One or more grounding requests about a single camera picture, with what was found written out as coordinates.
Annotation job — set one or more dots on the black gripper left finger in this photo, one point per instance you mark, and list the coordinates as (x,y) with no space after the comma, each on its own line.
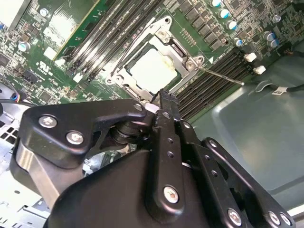
(59,123)

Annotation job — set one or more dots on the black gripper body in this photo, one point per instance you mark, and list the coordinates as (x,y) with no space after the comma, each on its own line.
(107,197)

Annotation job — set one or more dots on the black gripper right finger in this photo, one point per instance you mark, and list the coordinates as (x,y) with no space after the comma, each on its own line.
(211,164)

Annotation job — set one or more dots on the silver CPU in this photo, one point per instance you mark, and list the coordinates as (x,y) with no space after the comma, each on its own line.
(154,69)

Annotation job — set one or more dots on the metal socket cover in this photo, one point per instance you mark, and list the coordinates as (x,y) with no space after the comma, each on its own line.
(169,53)

